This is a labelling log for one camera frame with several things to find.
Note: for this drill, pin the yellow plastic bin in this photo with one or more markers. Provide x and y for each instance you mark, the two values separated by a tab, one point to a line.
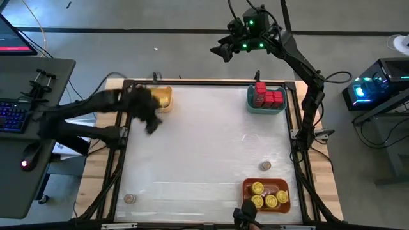
166	108

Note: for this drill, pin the white round object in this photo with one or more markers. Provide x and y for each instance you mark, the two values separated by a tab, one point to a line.
402	43

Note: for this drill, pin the orange plastic bin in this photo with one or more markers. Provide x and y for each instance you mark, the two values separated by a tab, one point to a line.
271	187

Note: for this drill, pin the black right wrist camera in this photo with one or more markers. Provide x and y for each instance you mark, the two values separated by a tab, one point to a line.
255	18

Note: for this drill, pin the white box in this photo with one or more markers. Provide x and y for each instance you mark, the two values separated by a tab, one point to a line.
68	150

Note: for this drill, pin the backlit black keyboard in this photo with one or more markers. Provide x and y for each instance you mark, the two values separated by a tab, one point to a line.
12	116

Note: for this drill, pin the grey frame bracket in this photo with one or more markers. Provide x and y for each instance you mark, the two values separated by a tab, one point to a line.
324	134

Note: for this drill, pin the dark equipment stand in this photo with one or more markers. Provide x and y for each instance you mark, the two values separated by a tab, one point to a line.
396	153

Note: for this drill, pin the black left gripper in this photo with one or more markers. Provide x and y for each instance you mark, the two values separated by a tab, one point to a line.
143	103

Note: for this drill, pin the black lit computer tower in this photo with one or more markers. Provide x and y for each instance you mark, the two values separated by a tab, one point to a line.
383	80

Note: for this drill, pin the teal plastic bin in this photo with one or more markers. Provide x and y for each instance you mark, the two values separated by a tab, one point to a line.
266	110

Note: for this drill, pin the black computer mouse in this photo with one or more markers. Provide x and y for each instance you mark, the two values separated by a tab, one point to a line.
30	156

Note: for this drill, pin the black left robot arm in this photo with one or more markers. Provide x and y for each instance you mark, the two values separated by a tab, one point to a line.
96	102

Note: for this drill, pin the black clamp tool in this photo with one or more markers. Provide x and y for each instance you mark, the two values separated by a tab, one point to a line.
38	91

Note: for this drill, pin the white label plate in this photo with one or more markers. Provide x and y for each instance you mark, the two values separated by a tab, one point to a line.
297	227
118	226

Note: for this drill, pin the black aluminium table frame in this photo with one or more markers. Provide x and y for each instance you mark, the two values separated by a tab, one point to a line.
223	82

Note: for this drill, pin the black desk caster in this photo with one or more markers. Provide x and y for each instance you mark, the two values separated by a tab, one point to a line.
43	199

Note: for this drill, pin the grey desk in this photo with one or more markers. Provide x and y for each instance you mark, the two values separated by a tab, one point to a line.
19	191

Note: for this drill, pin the computer monitor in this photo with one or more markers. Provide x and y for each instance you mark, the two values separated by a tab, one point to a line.
12	38

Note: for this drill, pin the yellow-lidded crunchy onion jar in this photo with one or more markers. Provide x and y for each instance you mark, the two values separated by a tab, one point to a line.
257	202
282	196
257	188
271	201

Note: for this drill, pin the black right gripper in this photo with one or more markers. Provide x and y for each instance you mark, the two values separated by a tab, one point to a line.
252	41

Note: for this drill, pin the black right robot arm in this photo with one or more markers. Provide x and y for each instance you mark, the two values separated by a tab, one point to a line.
297	56

